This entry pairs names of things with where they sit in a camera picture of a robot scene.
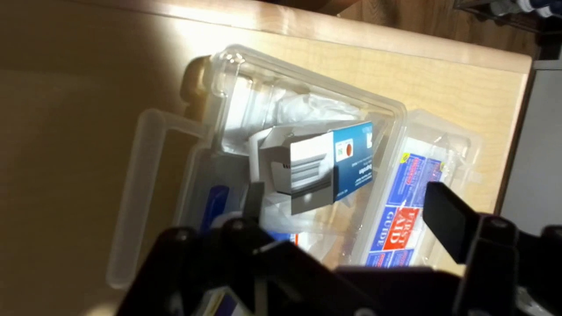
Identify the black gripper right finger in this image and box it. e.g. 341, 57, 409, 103
421, 180, 562, 316

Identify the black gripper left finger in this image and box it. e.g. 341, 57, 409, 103
112, 180, 376, 316

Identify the blue bandage box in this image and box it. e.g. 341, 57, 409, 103
198, 184, 295, 316

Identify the small grey cardboard box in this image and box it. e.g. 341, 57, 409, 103
247, 119, 376, 215

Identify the clear plastic first aid case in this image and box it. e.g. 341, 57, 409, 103
103, 42, 485, 291

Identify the blue white box front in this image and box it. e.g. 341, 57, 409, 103
363, 150, 446, 268

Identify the clear plastic supply bag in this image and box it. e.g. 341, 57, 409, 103
225, 75, 376, 154

